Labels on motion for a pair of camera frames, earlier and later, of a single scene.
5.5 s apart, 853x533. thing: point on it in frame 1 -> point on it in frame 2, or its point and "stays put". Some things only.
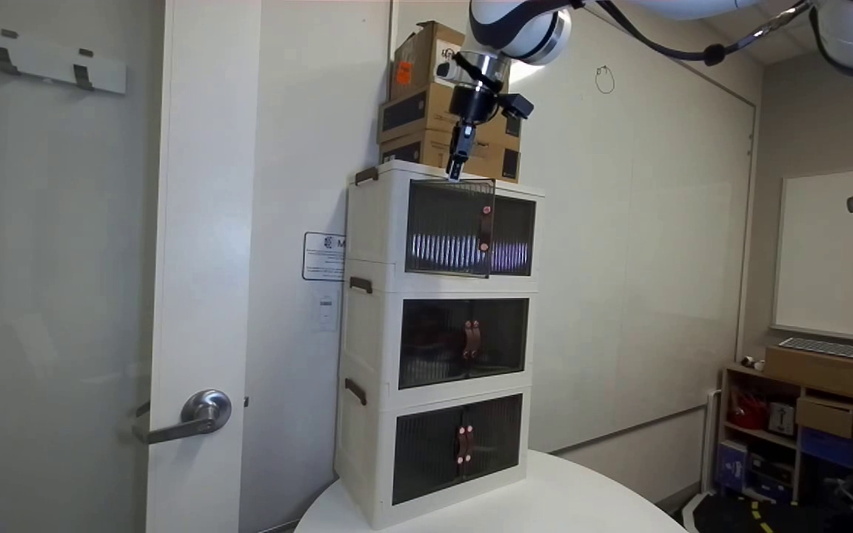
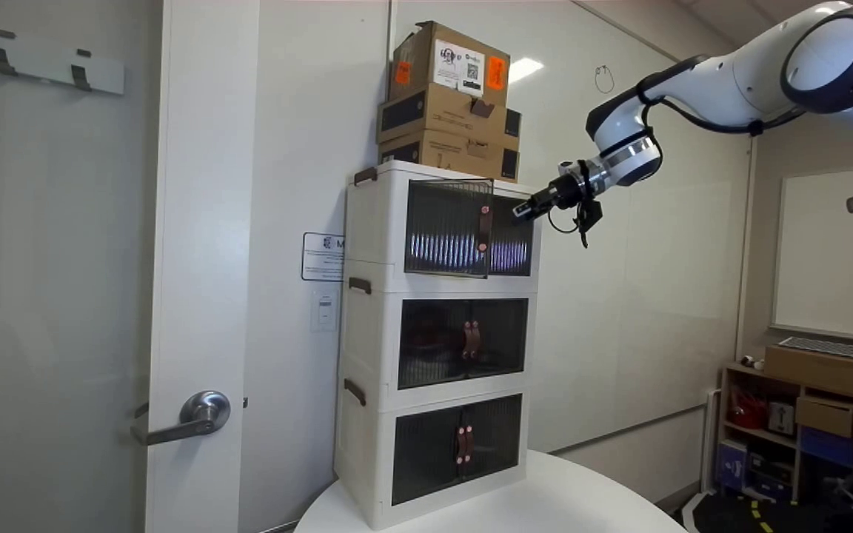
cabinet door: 511,222 stays put
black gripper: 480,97 -> 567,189
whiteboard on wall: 820,259 stays put
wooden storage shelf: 777,439 stays put
